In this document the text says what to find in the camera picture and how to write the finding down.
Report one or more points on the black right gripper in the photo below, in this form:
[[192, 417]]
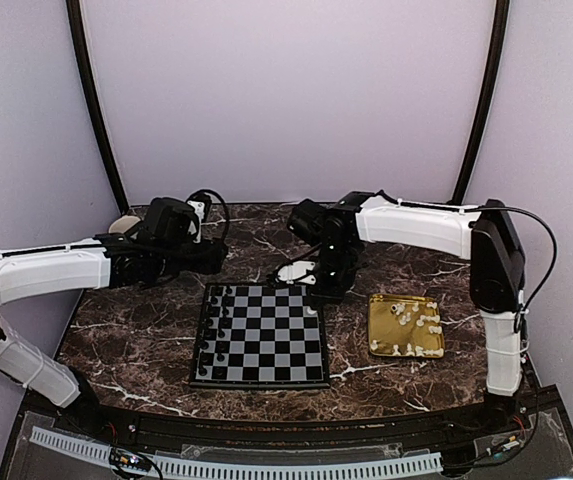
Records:
[[320, 296]]

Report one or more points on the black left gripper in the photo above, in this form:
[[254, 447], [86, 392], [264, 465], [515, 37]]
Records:
[[212, 257]]

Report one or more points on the black and white chessboard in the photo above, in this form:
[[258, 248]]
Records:
[[255, 336]]

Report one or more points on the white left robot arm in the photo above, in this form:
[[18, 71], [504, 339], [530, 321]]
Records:
[[105, 261]]

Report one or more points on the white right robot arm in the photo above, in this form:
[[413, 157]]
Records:
[[484, 236]]

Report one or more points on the grey ceramic cup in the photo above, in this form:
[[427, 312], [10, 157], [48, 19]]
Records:
[[123, 224]]

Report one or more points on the gold metal tray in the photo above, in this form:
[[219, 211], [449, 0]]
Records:
[[384, 327]]

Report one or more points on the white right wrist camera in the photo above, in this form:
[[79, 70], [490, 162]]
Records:
[[297, 272]]

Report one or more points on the white perforated cable duct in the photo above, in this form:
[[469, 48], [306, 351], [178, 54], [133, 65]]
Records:
[[202, 462]]

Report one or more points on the black front rail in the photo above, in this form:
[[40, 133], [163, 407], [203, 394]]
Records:
[[351, 412]]

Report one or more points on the black left frame post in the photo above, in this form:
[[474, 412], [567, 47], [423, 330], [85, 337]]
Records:
[[89, 89]]

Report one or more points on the black frame post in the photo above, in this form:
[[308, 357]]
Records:
[[487, 88], [89, 89]]

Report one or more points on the black right frame post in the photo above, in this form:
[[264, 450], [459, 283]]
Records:
[[487, 88]]

